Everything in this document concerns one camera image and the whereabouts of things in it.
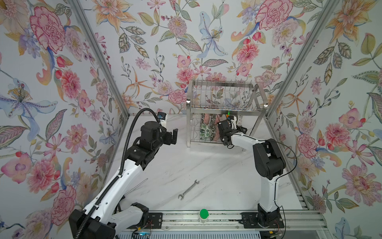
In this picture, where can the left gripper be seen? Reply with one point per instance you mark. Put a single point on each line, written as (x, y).
(169, 140)

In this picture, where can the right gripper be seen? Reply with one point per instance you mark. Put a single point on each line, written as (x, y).
(239, 129)

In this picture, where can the green geometric pattern bowl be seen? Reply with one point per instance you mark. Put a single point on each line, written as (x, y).
(239, 120)

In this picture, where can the black floral pattern bowl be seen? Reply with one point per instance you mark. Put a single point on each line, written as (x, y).
(215, 118)

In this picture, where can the green leaf pattern bowl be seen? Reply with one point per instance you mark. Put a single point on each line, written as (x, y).
(205, 132)

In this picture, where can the red pattern bowl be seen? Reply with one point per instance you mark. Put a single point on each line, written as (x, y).
(205, 119)

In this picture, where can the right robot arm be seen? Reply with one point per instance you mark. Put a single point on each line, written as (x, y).
(269, 164)

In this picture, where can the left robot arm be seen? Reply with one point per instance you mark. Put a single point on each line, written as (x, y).
(134, 161)

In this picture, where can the steel two-tier dish rack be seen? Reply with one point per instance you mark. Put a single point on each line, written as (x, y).
(223, 98)

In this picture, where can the steel open-end wrench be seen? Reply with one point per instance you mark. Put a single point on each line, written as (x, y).
(181, 196)

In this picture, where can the green emergency stop button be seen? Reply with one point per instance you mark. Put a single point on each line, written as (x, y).
(203, 215)

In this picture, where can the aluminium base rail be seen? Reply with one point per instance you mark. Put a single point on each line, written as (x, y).
(136, 218)

